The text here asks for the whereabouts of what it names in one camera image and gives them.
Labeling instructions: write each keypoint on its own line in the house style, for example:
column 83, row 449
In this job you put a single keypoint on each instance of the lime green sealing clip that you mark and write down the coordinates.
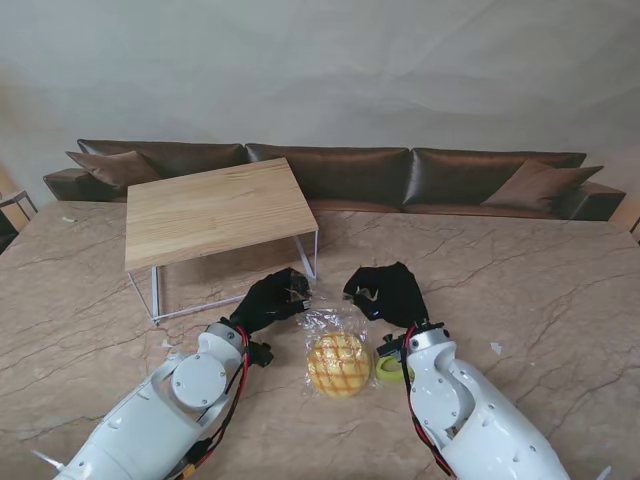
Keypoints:
column 387, row 374

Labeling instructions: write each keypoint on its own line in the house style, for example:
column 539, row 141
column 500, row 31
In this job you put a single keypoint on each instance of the clear plastic bread bag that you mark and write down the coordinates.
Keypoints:
column 330, row 322

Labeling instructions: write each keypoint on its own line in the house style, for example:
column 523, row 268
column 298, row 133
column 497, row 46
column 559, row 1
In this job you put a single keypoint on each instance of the yellow melon bread bun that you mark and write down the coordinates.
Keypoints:
column 340, row 365

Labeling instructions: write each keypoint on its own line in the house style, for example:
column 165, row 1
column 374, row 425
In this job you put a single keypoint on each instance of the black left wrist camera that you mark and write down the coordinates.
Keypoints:
column 261, row 354

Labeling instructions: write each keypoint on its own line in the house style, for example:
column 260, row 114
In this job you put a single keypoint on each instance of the wooden shelf with white frame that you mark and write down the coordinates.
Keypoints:
column 210, row 215

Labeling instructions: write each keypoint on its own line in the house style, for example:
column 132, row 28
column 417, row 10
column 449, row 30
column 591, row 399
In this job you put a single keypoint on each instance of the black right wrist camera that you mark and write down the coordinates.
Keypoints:
column 391, row 347

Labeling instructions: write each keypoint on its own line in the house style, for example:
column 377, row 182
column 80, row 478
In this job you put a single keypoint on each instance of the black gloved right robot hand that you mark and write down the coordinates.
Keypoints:
column 397, row 295

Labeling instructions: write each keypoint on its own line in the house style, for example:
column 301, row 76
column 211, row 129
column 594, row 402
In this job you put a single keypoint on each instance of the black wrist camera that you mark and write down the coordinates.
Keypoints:
column 261, row 354
column 391, row 347

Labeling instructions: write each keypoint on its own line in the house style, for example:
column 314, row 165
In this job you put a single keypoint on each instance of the brown leather cushion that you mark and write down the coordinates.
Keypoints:
column 542, row 185
column 112, row 167

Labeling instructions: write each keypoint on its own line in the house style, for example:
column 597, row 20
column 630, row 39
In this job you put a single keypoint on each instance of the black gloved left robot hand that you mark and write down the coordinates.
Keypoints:
column 270, row 300

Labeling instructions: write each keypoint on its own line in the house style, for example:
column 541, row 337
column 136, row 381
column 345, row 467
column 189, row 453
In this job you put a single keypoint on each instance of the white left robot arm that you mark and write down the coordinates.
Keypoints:
column 150, row 420

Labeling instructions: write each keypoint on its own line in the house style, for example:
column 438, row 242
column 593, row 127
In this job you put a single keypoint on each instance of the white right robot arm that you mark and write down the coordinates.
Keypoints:
column 465, row 410

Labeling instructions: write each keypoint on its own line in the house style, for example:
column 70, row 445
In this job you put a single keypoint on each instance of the brown leather sofa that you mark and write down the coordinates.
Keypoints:
column 350, row 175

